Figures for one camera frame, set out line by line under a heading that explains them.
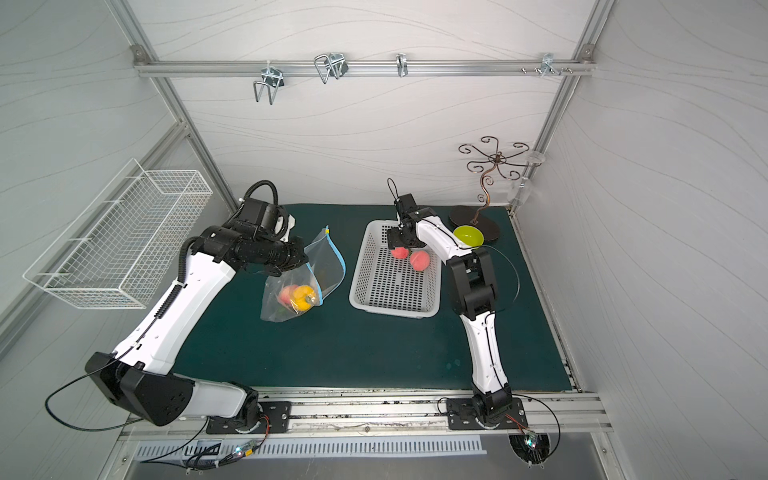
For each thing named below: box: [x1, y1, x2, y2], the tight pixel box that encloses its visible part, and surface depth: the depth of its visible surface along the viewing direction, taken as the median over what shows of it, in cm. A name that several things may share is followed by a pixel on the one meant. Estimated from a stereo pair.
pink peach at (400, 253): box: [391, 247, 409, 259], surface depth 103 cm
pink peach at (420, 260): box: [410, 250, 431, 272], surface depth 100 cm
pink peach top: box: [280, 284, 299, 306], surface depth 89 cm
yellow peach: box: [290, 285, 317, 312], surface depth 84 cm
